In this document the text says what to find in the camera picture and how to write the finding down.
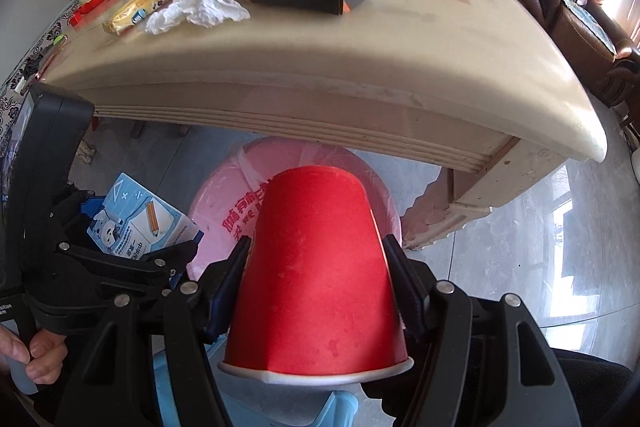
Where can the yellow snack packet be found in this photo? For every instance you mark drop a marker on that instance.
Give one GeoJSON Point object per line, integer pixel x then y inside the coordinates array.
{"type": "Point", "coordinates": [135, 7]}

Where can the beige coffee table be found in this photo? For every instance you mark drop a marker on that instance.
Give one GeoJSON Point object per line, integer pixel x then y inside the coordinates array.
{"type": "Point", "coordinates": [350, 57]}

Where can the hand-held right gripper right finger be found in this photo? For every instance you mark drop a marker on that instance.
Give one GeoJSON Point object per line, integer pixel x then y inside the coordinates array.
{"type": "Point", "coordinates": [407, 287]}

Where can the floral patterned cloth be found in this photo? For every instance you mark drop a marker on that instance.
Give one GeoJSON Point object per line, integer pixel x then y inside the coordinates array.
{"type": "Point", "coordinates": [20, 57]}

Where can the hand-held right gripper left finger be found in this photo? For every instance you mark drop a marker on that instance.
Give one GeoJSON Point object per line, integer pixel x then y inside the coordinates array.
{"type": "Point", "coordinates": [227, 292]}

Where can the blue and white card pack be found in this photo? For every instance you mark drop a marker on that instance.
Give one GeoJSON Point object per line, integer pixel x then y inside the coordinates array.
{"type": "Point", "coordinates": [145, 217]}

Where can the person's right leg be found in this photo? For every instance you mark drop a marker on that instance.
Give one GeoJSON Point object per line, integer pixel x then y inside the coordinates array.
{"type": "Point", "coordinates": [595, 387]}

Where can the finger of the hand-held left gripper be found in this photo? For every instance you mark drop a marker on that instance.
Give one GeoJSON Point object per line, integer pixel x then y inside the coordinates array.
{"type": "Point", "coordinates": [75, 212]}
{"type": "Point", "coordinates": [110, 272]}

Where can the pink trash bin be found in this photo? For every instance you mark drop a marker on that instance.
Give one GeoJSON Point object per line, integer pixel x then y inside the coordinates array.
{"type": "Point", "coordinates": [220, 197]}

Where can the red paper cup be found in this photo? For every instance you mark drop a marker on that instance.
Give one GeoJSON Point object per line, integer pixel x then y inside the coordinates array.
{"type": "Point", "coordinates": [315, 282]}

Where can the small green lid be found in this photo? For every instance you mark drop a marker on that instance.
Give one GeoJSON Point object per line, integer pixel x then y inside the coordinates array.
{"type": "Point", "coordinates": [59, 39]}

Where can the person's left hand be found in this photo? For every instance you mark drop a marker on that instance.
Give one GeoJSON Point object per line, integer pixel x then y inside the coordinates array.
{"type": "Point", "coordinates": [45, 357]}

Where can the white tissue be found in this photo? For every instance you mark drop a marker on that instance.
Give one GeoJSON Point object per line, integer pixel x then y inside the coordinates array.
{"type": "Point", "coordinates": [200, 2]}

